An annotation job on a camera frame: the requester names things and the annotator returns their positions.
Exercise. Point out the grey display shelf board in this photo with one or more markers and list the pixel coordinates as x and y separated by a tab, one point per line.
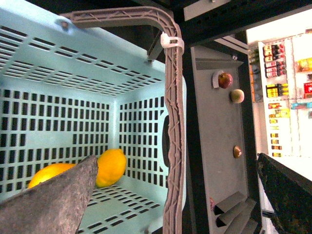
220	129

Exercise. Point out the left gripper grey felt left finger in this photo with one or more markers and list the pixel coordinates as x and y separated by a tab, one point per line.
55	206

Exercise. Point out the white shelf of bottles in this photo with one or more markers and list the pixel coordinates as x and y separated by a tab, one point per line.
281	79

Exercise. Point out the dark red apple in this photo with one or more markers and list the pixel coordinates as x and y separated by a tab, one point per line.
225	80

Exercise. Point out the green red apple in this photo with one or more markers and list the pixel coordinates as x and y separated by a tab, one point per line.
237	96

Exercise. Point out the orange yellow mango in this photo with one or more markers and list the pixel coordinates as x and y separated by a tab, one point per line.
49	172

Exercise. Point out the yellow lemon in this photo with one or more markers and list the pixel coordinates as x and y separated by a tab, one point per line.
111	167

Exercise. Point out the brown fruit on shelf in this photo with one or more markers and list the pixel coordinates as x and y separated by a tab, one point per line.
237	151

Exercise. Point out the light blue plastic basket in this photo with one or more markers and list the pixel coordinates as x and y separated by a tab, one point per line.
67	93

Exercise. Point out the brown basket handle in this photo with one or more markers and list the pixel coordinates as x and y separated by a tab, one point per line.
148	15

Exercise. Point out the left gripper dark speckled right finger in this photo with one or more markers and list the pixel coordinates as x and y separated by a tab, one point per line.
290	195

